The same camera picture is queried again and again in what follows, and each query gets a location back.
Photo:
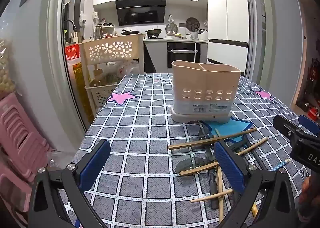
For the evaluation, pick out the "round dark hanging pan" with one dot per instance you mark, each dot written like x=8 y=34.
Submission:
x=192 y=23

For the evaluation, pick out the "red plastic basket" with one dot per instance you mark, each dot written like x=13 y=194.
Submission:
x=72 y=52

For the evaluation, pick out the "black wok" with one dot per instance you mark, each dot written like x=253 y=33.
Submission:
x=130 y=32

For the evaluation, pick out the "black kitchen faucet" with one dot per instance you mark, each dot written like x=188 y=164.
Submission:
x=71 y=23

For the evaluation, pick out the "white rice cooker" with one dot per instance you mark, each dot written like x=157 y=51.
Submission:
x=203 y=35

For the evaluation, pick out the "yellow oil bottle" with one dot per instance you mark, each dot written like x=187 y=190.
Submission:
x=81 y=85

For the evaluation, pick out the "white spice rack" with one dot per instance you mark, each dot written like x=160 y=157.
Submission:
x=105 y=32

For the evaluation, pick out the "round metal rack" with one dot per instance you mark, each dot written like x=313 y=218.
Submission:
x=171 y=29

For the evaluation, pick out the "white plastic bag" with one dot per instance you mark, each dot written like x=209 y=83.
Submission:
x=125 y=68

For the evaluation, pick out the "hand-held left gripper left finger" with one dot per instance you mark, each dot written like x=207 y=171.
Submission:
x=96 y=163

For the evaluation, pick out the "black built-in oven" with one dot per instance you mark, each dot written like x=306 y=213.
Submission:
x=182 y=55

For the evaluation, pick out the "white refrigerator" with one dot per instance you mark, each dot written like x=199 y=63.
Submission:
x=235 y=13

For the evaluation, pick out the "blue star sticker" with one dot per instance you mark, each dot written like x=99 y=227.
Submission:
x=235 y=127

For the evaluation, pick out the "red toys on shelf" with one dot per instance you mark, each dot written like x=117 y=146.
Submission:
x=313 y=75

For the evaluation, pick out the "pink plastic stool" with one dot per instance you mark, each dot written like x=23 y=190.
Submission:
x=17 y=138

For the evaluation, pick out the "black cooking pot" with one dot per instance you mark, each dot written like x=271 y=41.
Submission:
x=152 y=32

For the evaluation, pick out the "blue patterned chopstick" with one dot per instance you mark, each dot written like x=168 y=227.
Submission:
x=280 y=164

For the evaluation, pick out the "beige plastic utensil holder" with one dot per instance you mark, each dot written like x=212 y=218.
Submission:
x=200 y=80

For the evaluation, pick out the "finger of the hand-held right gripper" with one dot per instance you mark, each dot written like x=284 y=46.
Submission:
x=308 y=123
x=285 y=125

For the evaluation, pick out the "grey checkered tablecloth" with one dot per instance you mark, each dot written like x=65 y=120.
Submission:
x=140 y=130

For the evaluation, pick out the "pink star sticker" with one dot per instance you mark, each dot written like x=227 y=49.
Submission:
x=120 y=97
x=265 y=95

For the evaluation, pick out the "beige flower-cutout storage cart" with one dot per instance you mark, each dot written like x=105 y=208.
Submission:
x=137 y=48

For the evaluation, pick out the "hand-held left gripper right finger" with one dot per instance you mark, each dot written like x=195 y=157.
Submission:
x=228 y=165

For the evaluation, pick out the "person's right hand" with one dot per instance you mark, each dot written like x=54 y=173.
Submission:
x=306 y=189

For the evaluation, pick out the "black range hood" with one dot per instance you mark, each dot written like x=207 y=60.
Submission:
x=140 y=13

